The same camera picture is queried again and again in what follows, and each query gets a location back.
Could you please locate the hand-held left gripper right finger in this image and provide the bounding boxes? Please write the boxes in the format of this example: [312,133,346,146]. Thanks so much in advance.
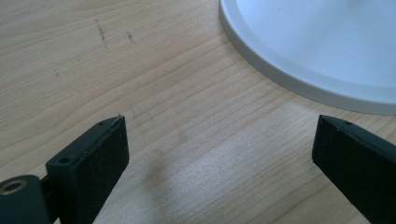
[312,114,396,224]

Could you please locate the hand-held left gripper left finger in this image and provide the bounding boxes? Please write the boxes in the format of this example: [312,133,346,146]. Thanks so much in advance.
[45,115,130,224]

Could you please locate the white round base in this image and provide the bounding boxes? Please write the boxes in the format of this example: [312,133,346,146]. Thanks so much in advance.
[218,0,396,117]

